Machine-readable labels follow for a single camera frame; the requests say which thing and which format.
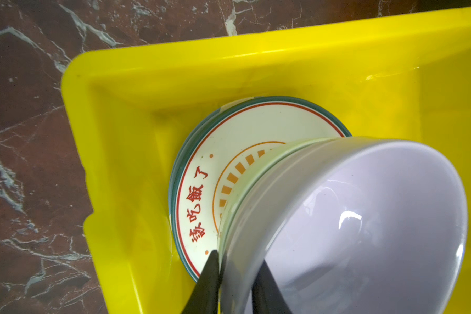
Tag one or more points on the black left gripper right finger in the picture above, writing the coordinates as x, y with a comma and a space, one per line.
266, 296

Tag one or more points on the yellow plastic bin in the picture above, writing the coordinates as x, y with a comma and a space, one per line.
131, 110

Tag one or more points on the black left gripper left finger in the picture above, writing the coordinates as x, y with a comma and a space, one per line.
204, 297

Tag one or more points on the grey bowl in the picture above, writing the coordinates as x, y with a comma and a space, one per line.
350, 225

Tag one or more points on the orange sunburst plate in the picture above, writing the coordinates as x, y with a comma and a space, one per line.
219, 151

